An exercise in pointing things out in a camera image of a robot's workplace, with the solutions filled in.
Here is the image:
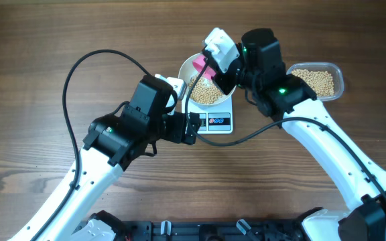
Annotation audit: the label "right black cable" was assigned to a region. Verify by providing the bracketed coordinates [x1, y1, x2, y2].
[184, 50, 386, 235]

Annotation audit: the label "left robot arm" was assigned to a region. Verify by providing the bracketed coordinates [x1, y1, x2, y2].
[13, 74, 199, 240]

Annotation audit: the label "yellow soybeans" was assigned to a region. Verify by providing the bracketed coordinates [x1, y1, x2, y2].
[291, 69, 334, 97]

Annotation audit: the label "white digital kitchen scale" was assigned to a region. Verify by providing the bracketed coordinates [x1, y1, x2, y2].
[188, 96, 234, 135]

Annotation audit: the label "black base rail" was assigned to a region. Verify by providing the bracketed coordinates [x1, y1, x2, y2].
[75, 219, 314, 241]

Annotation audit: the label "soybeans in bowl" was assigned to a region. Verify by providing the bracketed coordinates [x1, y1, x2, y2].
[190, 77, 224, 104]

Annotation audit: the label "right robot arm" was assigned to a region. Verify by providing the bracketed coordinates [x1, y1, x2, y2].
[203, 28, 386, 240]

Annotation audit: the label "white bowl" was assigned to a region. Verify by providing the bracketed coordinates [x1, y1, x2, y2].
[178, 54, 236, 105]

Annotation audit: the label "pink measuring scoop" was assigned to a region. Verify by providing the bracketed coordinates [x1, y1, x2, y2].
[192, 54, 216, 80]

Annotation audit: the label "left black cable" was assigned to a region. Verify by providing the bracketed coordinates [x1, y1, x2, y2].
[28, 49, 152, 241]

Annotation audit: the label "clear plastic container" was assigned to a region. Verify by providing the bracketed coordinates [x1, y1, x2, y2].
[287, 62, 344, 102]

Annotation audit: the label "black cable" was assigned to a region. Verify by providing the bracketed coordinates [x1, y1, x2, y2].
[184, 50, 386, 235]
[28, 49, 152, 241]

